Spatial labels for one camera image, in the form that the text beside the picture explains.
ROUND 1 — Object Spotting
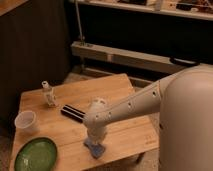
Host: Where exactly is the wooden table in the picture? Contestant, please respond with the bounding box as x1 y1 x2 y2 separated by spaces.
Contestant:
8 73 160 171

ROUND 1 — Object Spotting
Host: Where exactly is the grey metal shelf beam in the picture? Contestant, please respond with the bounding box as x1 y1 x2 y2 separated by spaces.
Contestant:
71 41 185 74

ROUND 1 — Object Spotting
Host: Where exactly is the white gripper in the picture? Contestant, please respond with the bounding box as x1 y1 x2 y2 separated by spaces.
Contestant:
87 126 107 145

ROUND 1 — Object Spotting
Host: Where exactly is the green plate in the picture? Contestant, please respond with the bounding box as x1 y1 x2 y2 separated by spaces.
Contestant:
14 137 57 171

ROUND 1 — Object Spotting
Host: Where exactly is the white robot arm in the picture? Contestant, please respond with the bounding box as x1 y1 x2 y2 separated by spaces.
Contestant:
83 65 213 171

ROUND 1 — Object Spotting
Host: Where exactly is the clear plastic cup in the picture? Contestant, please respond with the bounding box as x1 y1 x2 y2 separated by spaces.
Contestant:
14 110 37 133

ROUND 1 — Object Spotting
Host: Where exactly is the black rectangular case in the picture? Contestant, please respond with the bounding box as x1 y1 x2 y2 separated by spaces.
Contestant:
61 105 85 123

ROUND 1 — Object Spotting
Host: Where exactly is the upper cluttered shelf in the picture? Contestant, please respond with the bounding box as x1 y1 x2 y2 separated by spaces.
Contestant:
69 0 213 21

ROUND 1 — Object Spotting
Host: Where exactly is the metal vertical pole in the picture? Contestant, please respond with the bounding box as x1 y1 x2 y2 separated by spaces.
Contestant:
74 0 85 45

